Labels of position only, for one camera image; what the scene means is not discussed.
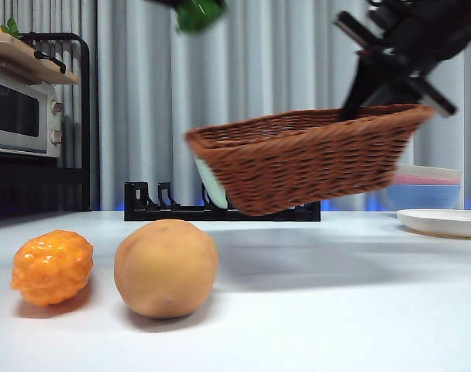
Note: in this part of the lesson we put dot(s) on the cream flat plate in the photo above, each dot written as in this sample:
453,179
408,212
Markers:
444,222

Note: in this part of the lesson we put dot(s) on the pale green plate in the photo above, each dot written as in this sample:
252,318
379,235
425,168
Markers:
214,186

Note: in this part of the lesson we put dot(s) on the white toaster oven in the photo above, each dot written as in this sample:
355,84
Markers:
18,116

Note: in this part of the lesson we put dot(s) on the orange corn cob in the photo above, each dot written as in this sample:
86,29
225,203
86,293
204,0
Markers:
51,267

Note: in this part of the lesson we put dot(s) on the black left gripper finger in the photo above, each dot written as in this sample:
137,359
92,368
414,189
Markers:
162,2

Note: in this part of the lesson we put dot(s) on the pink bowl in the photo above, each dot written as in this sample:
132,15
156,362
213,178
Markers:
425,180

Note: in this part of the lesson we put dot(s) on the brown potato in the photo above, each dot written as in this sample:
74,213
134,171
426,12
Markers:
166,269

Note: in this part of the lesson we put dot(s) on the grey pleated curtain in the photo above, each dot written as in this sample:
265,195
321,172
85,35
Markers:
258,69

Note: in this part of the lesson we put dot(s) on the wooden cutting board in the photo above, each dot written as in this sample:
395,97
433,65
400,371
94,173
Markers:
26,62

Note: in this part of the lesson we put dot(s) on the blue bowl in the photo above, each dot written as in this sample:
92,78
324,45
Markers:
425,197

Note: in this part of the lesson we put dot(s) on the brown wicker basket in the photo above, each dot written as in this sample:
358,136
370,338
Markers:
309,162

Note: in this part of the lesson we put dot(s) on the green leaf sprig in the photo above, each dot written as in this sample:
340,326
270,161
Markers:
11,28

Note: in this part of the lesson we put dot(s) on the beige bowl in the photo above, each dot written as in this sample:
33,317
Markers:
433,172

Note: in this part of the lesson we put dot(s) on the black dish rack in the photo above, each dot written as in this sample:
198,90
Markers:
173,213

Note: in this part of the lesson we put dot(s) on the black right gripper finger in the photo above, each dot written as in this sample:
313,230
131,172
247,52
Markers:
400,95
361,89

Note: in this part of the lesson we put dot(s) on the black metal shelf frame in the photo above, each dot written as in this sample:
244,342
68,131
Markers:
86,116

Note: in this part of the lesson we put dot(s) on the green cucumber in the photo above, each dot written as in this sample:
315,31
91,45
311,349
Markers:
200,15

